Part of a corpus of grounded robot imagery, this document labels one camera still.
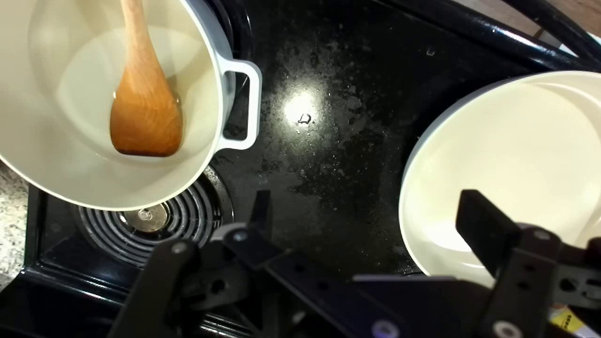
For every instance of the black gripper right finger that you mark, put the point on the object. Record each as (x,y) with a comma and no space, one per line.
(532,270)

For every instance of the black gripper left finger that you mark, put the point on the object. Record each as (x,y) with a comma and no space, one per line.
(271,292)

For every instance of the wooden cooking spoon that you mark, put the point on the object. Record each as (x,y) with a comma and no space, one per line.
(145,118)

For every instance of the black electric stove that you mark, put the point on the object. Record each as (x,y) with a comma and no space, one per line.
(348,90)

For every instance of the white pot with handles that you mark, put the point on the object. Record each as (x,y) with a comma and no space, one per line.
(61,65)

